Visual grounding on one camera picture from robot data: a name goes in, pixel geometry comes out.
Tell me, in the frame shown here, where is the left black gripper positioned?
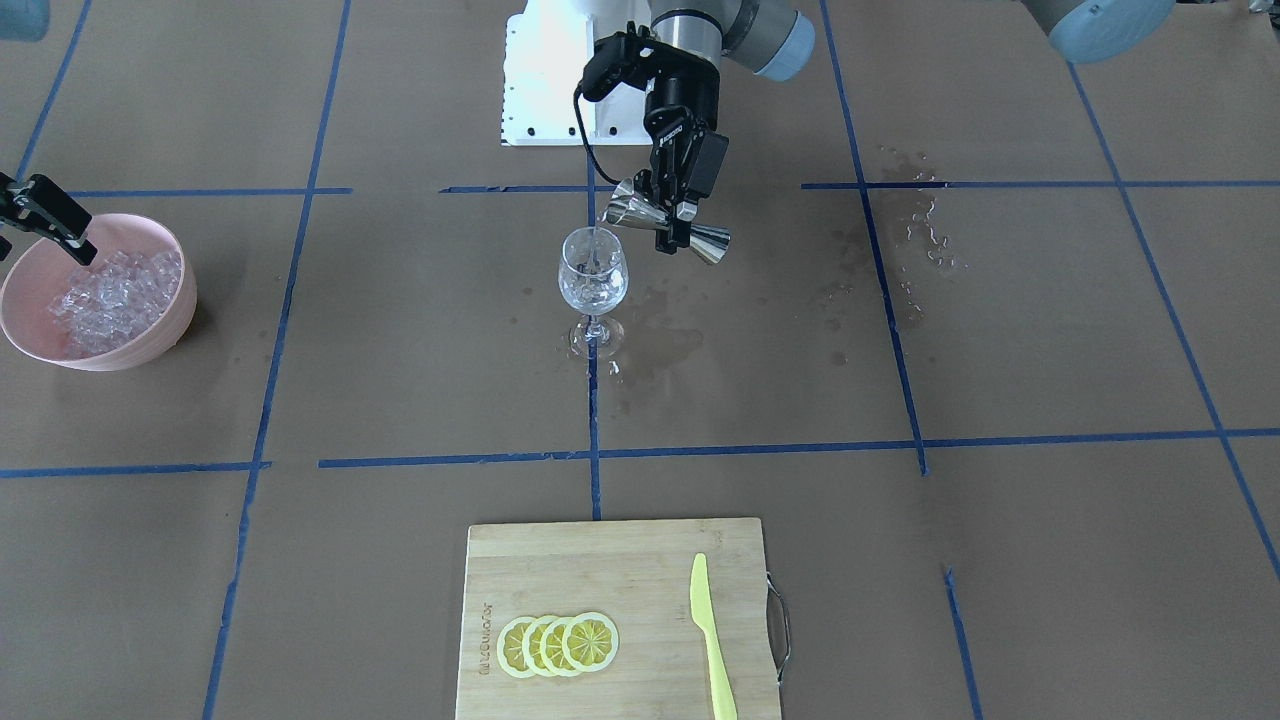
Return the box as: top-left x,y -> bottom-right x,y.
630,67 -> 730,255

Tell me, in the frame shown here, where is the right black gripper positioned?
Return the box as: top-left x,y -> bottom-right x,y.
1,172 -> 99,266

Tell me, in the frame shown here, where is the steel double jigger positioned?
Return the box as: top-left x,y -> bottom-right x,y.
602,179 -> 732,266

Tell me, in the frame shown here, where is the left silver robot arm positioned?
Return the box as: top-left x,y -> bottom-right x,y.
582,1 -> 817,255

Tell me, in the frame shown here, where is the clear wine glass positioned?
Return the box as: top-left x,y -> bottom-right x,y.
557,225 -> 628,360

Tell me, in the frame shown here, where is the pile of ice cubes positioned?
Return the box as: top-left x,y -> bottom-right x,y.
47,250 -> 183,359

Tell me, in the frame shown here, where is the pink bowl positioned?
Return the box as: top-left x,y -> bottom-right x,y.
3,213 -> 197,372

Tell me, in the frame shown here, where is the bamboo cutting board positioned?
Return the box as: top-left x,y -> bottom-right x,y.
454,518 -> 782,719

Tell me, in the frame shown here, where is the yellow plastic knife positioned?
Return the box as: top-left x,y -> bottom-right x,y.
687,552 -> 739,719

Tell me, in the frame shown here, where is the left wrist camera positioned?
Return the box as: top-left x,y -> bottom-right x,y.
579,26 -> 658,102

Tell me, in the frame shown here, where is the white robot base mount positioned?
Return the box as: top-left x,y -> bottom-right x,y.
500,1 -> 652,147

